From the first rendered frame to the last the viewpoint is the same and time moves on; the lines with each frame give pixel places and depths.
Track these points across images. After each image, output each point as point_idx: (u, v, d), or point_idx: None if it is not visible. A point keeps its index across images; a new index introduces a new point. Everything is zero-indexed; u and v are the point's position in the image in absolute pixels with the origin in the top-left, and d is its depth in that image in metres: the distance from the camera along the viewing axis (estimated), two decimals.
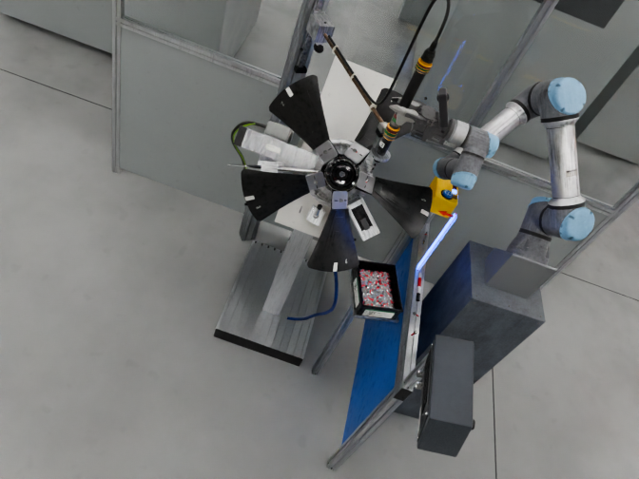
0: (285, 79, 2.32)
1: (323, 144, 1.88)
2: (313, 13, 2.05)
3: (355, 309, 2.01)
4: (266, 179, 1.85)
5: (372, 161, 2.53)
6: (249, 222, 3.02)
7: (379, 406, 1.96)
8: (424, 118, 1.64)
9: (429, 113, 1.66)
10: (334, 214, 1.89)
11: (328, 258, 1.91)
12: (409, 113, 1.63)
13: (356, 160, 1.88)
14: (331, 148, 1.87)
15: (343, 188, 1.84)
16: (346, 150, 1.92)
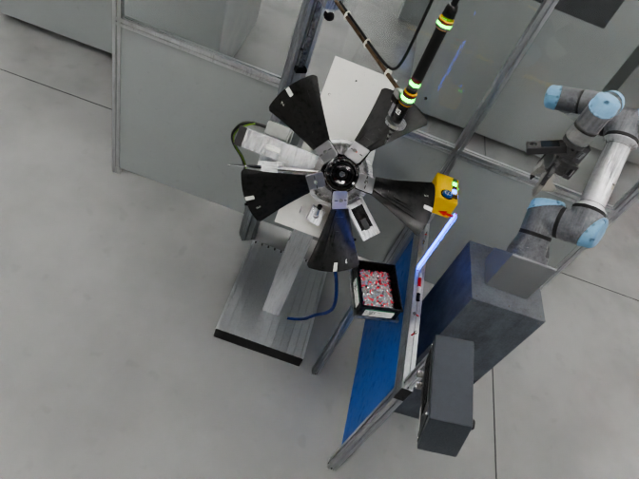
0: (285, 79, 2.32)
1: (323, 144, 1.88)
2: None
3: (355, 309, 2.01)
4: (266, 179, 1.85)
5: (372, 161, 2.53)
6: (249, 222, 3.02)
7: (379, 406, 1.96)
8: (550, 166, 1.66)
9: (549, 159, 1.67)
10: (334, 214, 1.89)
11: (328, 258, 1.91)
12: (541, 181, 1.68)
13: (356, 160, 1.88)
14: (331, 148, 1.87)
15: (343, 188, 1.84)
16: (346, 150, 1.92)
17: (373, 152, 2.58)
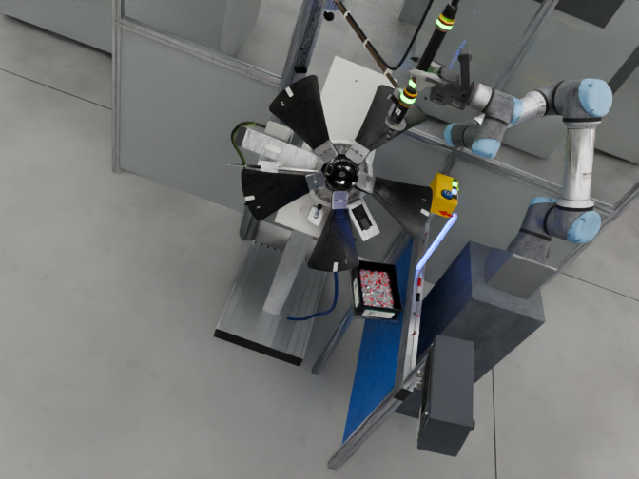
0: (285, 79, 2.32)
1: (363, 148, 1.89)
2: None
3: (355, 309, 2.01)
4: (314, 102, 1.82)
5: (372, 161, 2.53)
6: (249, 222, 3.02)
7: (379, 406, 1.96)
8: (446, 81, 1.54)
9: (450, 75, 1.56)
10: (300, 180, 1.87)
11: (256, 188, 1.87)
12: (430, 77, 1.53)
13: (358, 183, 1.89)
14: (361, 156, 1.88)
15: (328, 180, 1.84)
16: (363, 172, 1.93)
17: (373, 152, 2.58)
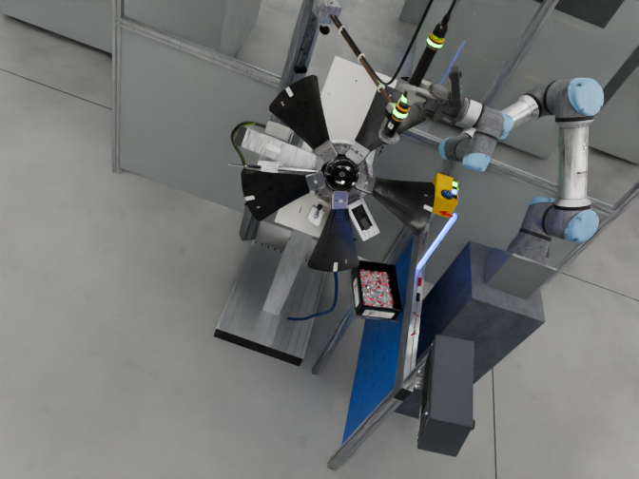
0: (285, 79, 2.32)
1: (363, 148, 1.89)
2: None
3: (355, 309, 2.01)
4: (314, 102, 1.82)
5: (372, 161, 2.53)
6: (249, 222, 3.02)
7: (379, 406, 1.96)
8: (435, 97, 1.58)
9: (440, 92, 1.60)
10: (300, 180, 1.87)
11: (256, 188, 1.87)
12: (419, 92, 1.57)
13: (358, 184, 1.89)
14: (361, 156, 1.88)
15: (328, 180, 1.84)
16: (363, 173, 1.94)
17: (373, 152, 2.58)
